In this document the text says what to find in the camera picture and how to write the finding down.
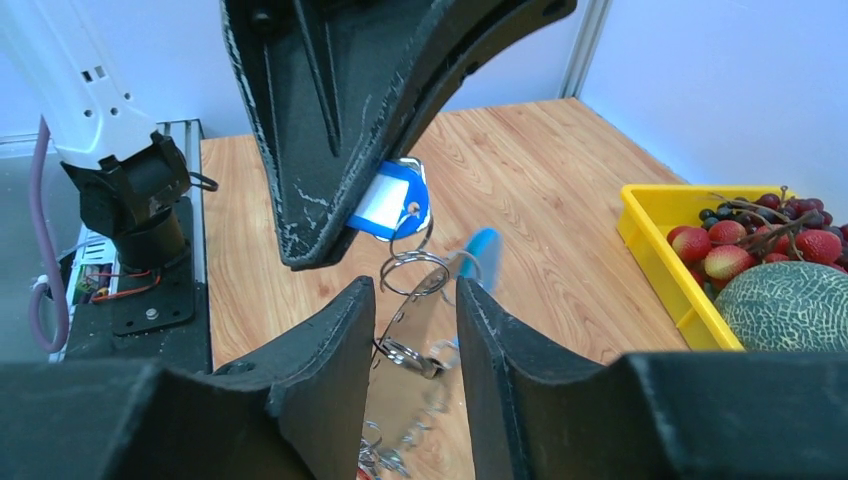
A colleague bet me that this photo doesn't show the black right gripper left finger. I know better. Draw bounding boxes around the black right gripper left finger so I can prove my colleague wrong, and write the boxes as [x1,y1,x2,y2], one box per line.
[1,276,375,479]

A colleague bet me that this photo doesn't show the green netted melon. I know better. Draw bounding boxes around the green netted melon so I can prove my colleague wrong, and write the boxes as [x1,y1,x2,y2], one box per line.
[714,262,847,353]

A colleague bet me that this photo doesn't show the blue key tag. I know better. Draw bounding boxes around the blue key tag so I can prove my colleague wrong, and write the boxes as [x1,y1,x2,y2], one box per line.
[346,157,432,241]

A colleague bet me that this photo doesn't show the yellow plastic tray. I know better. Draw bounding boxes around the yellow plastic tray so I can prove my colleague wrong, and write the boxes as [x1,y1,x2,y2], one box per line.
[617,184,806,353]

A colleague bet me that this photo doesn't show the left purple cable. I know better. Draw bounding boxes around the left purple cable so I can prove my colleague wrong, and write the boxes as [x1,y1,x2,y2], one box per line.
[26,115,71,354]

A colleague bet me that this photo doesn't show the metal keyring plate blue handle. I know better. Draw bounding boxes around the metal keyring plate blue handle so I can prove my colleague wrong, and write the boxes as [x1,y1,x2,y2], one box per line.
[357,228,503,479]

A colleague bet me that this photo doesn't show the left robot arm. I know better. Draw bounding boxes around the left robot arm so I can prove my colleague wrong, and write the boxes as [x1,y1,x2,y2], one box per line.
[1,1,576,270]

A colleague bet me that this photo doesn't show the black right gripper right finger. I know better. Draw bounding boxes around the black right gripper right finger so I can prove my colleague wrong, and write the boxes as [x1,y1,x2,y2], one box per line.
[456,279,847,479]

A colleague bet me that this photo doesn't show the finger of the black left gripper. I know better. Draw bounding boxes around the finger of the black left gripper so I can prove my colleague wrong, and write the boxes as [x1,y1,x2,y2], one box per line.
[220,0,576,271]

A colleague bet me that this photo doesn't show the dark grape bunch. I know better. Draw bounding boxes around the dark grape bunch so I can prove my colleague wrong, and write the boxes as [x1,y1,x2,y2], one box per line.
[698,186,847,244]

